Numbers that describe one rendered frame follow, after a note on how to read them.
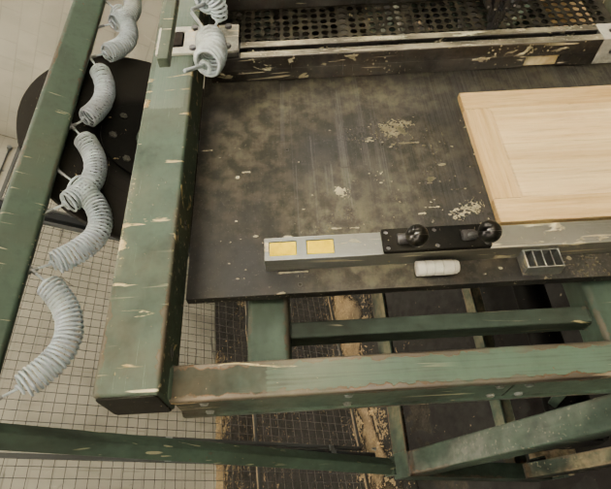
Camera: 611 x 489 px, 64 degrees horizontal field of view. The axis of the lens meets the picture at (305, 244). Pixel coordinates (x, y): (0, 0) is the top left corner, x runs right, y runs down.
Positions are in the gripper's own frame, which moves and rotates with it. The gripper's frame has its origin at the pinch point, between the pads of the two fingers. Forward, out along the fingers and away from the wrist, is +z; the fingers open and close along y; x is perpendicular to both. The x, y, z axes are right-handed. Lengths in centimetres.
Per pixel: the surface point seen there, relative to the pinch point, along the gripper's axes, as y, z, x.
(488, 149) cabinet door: 8.5, 6.4, 35.8
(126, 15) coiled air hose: 109, 33, -62
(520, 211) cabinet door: 6, 6, 52
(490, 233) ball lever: 20, -7, 66
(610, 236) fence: -7, 4, 61
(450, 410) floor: -26, 201, 47
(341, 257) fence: 43, 4, 62
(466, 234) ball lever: 20, 2, 60
